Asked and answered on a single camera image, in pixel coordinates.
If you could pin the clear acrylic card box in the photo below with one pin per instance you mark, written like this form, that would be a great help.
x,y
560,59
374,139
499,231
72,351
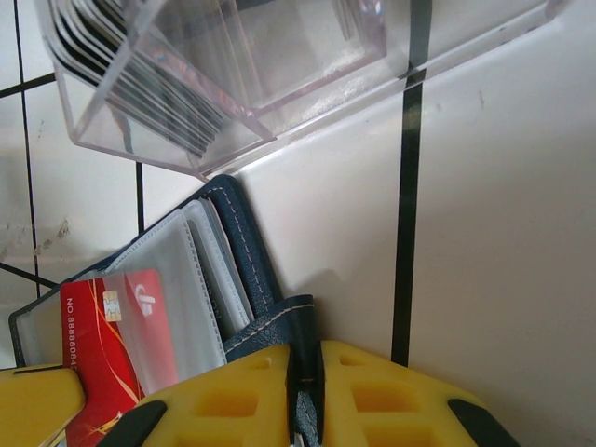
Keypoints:
x,y
302,84

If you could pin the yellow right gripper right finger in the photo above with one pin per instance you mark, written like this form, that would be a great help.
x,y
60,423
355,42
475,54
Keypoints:
x,y
386,405

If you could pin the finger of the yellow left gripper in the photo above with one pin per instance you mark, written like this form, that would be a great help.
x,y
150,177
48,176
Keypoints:
x,y
37,405

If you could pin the black printed card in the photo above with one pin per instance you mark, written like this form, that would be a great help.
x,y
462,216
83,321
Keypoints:
x,y
153,88

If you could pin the red chip card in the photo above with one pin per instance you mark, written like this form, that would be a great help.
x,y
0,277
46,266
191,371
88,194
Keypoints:
x,y
98,354

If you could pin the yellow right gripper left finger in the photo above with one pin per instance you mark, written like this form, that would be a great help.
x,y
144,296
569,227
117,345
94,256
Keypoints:
x,y
223,410

